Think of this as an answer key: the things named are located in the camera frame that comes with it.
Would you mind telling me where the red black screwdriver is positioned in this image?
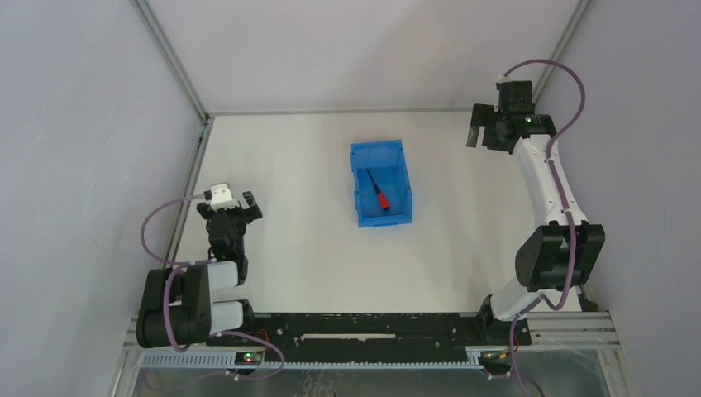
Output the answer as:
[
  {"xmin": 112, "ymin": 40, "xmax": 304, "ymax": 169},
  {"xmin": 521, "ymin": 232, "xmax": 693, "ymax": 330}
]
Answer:
[{"xmin": 366, "ymin": 169, "xmax": 390, "ymax": 211}]

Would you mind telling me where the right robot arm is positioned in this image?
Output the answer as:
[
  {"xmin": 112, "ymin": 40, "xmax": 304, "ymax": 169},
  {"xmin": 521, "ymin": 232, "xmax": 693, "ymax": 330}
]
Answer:
[{"xmin": 467, "ymin": 103, "xmax": 605, "ymax": 322}]

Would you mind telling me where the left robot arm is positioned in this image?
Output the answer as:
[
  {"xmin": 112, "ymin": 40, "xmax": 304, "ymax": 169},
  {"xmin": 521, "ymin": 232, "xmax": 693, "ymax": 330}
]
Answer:
[{"xmin": 136, "ymin": 184, "xmax": 263, "ymax": 352}]

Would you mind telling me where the blue plastic bin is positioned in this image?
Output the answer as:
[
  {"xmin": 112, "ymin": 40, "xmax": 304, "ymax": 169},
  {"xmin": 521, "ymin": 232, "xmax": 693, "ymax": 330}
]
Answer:
[{"xmin": 350, "ymin": 140, "xmax": 413, "ymax": 228}]

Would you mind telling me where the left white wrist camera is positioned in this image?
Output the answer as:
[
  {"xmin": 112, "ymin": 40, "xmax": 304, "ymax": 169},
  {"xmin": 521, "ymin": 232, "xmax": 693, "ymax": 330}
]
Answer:
[{"xmin": 204, "ymin": 183, "xmax": 240, "ymax": 211}]

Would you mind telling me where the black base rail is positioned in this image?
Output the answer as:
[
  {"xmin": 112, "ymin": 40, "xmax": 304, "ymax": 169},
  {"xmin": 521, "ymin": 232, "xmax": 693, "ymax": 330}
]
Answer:
[{"xmin": 244, "ymin": 312, "xmax": 532, "ymax": 361}]

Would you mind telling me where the aluminium frame right post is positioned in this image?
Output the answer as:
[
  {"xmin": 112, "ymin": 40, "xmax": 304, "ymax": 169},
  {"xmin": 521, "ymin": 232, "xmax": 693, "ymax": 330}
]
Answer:
[{"xmin": 532, "ymin": 0, "xmax": 594, "ymax": 104}]

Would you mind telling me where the aluminium frame post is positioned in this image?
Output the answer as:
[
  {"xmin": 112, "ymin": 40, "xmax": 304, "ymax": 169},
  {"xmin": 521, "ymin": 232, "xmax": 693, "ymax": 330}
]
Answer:
[
  {"xmin": 532, "ymin": 0, "xmax": 594, "ymax": 104},
  {"xmin": 130, "ymin": 0, "xmax": 209, "ymax": 123}
]

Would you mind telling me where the white cable duct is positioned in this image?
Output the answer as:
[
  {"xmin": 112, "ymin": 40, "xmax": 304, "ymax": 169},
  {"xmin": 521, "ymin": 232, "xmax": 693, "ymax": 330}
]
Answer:
[{"xmin": 135, "ymin": 350, "xmax": 603, "ymax": 371}]

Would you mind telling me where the aluminium frame left post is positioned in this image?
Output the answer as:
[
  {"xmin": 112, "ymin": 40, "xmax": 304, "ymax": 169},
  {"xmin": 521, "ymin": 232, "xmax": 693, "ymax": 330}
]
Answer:
[{"xmin": 130, "ymin": 0, "xmax": 209, "ymax": 123}]

